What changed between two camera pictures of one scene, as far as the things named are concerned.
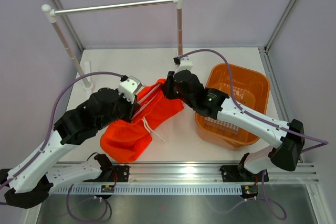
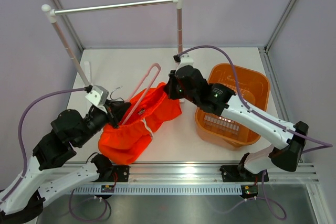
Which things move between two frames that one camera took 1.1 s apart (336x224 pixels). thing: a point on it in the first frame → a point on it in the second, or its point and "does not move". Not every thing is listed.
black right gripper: [167, 87] does not move
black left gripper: [132, 108] → [115, 109]
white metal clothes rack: [50, 13] does not move
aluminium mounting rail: [200, 172] does not move
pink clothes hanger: [149, 101] → [133, 109]
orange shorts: [123, 140] does not move
